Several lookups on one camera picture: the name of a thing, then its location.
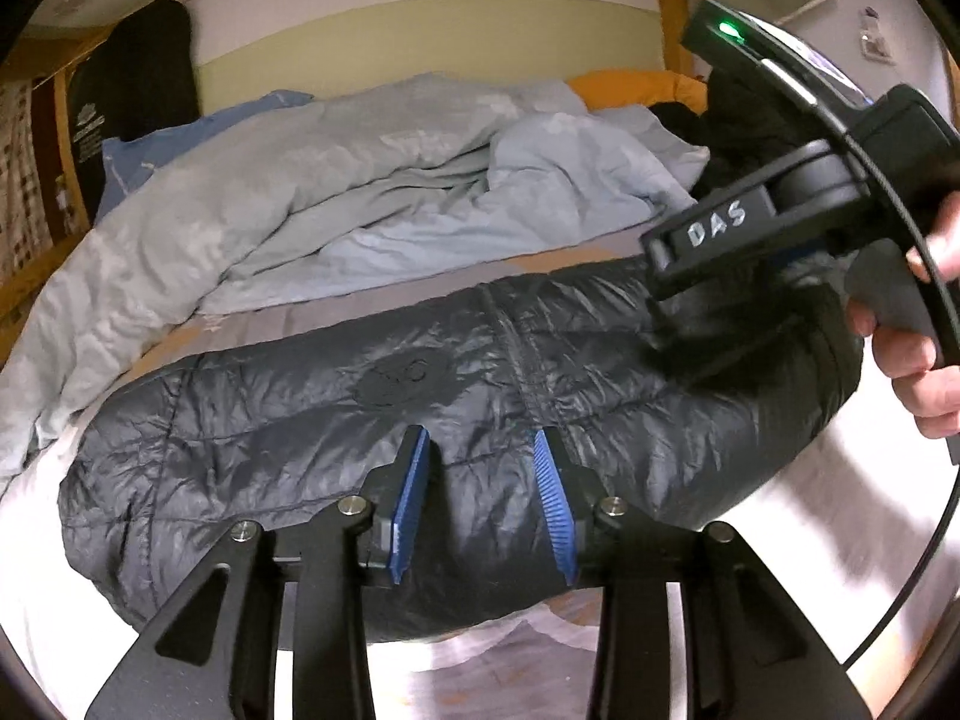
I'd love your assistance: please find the black puffer coat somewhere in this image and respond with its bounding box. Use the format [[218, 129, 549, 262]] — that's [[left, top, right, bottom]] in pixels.
[[652, 67, 796, 188]]

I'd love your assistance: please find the white bed sheet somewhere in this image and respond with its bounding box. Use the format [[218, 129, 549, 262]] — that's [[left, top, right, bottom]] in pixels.
[[0, 240, 960, 720]]

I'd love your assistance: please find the blue pillow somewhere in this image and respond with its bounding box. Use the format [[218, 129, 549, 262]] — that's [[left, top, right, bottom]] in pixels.
[[101, 88, 314, 211]]

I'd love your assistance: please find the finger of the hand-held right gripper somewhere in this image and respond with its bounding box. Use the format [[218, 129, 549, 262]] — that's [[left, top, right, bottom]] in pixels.
[[645, 289, 803, 391]]

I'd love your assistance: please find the black cable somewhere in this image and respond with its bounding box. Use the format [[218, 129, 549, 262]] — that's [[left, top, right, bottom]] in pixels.
[[750, 52, 960, 672]]

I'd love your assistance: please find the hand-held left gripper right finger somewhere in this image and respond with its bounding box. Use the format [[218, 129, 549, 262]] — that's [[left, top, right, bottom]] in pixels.
[[531, 427, 875, 720]]

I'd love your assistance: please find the light blue duvet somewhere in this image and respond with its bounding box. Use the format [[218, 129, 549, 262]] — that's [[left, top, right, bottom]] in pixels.
[[0, 73, 710, 481]]

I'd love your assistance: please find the patterned checked curtain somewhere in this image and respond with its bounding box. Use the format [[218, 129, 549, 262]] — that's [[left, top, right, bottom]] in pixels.
[[0, 79, 46, 271]]

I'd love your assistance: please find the orange pillow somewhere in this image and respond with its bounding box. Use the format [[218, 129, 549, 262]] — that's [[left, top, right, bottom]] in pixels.
[[566, 69, 710, 117]]

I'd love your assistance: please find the wooden bunk bed frame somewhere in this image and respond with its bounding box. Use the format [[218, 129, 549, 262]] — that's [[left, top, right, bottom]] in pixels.
[[0, 0, 695, 361]]

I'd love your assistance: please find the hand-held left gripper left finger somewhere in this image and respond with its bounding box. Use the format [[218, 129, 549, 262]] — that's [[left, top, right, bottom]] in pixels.
[[86, 424, 432, 720]]

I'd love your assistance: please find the black quilted down jacket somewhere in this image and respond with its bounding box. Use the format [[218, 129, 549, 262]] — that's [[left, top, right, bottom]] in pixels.
[[58, 251, 863, 635]]

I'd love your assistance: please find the small white wall holder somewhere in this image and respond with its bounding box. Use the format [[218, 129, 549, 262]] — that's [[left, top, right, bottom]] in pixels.
[[859, 7, 893, 61]]

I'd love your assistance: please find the black hanging garment bag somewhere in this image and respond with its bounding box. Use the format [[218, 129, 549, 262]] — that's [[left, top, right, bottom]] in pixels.
[[66, 0, 202, 222]]

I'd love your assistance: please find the person's right hand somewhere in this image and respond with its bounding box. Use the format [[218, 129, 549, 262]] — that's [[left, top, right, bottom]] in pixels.
[[847, 191, 960, 440]]

